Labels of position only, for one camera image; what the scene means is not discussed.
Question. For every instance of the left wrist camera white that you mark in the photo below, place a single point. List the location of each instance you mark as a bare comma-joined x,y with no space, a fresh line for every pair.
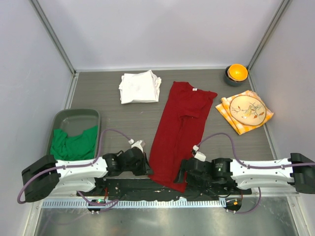
138,144

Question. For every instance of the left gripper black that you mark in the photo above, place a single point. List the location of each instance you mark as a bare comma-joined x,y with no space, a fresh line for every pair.
145,167

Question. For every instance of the embroidered round plate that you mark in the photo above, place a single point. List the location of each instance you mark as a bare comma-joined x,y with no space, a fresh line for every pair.
248,110

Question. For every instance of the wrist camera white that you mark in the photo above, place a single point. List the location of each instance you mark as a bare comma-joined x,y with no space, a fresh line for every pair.
197,154
138,144

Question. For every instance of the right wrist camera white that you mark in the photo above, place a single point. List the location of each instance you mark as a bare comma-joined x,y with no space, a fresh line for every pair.
197,154

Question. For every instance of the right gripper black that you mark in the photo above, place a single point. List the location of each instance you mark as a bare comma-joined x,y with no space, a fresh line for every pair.
179,178

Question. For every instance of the green t-shirt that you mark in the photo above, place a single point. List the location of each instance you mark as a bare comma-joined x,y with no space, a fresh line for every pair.
75,148

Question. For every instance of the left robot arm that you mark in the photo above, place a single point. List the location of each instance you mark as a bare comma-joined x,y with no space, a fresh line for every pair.
48,175

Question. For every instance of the folded white t-shirt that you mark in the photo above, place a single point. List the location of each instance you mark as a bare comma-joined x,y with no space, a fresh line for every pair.
139,88

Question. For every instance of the grey plastic tray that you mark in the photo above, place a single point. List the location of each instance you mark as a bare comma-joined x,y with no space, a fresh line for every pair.
74,122

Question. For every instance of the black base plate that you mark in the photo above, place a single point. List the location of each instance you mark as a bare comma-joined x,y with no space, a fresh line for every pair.
145,189

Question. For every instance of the orange bowl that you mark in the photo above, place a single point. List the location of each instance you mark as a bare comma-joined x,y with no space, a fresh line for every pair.
237,72

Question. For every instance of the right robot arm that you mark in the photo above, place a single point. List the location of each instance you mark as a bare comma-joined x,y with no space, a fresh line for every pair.
297,171

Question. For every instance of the red t-shirt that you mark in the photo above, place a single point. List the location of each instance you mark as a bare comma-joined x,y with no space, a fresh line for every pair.
181,127

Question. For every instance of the orange checkered cloth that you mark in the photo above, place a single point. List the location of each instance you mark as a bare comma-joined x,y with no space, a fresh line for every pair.
223,109

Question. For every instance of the white slotted cable duct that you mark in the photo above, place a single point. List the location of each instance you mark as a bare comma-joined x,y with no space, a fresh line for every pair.
181,203

